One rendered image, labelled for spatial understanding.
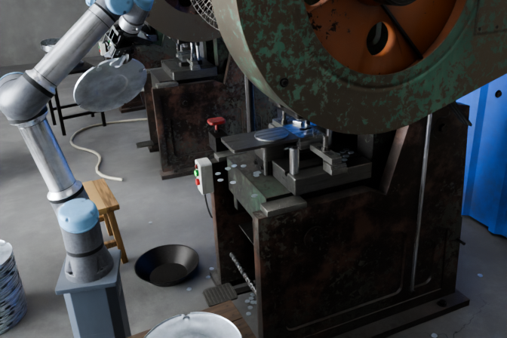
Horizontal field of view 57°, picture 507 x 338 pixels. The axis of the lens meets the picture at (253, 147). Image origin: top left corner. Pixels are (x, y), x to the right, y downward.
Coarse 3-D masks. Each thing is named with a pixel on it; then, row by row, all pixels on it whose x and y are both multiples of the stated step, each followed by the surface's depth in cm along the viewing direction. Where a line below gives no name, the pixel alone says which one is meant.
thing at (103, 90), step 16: (128, 64) 174; (80, 80) 167; (96, 80) 172; (112, 80) 178; (128, 80) 182; (144, 80) 187; (80, 96) 174; (96, 96) 179; (112, 96) 185; (128, 96) 190
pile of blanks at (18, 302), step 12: (12, 252) 194; (12, 264) 192; (0, 276) 185; (12, 276) 192; (0, 288) 187; (12, 288) 192; (0, 300) 188; (12, 300) 192; (24, 300) 202; (0, 312) 188; (12, 312) 193; (24, 312) 202; (0, 324) 189; (12, 324) 194
